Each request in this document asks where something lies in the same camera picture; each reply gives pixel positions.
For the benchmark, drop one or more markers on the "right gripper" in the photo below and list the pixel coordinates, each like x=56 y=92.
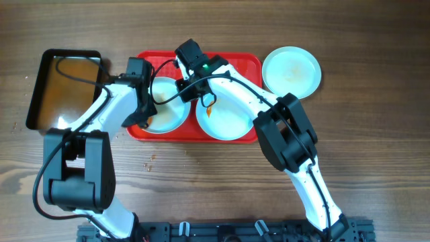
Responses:
x=187 y=95

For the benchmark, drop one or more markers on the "red plastic tray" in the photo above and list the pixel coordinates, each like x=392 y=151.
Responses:
x=248 y=65

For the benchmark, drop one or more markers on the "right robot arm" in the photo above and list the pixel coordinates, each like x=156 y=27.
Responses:
x=285 y=134

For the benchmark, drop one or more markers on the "white plate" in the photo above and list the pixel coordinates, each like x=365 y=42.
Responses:
x=169 y=116
x=291 y=69
x=222 y=119

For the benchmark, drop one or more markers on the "black water basin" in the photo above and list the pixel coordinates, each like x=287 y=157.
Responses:
x=64 y=88

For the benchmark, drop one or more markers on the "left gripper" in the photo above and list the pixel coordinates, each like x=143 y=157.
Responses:
x=149 y=111

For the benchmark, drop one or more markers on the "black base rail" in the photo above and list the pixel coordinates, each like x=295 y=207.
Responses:
x=288 y=230

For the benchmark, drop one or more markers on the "orange green sponge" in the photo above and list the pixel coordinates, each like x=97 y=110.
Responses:
x=149 y=121

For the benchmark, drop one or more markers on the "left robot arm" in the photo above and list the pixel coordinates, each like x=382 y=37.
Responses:
x=78 y=170

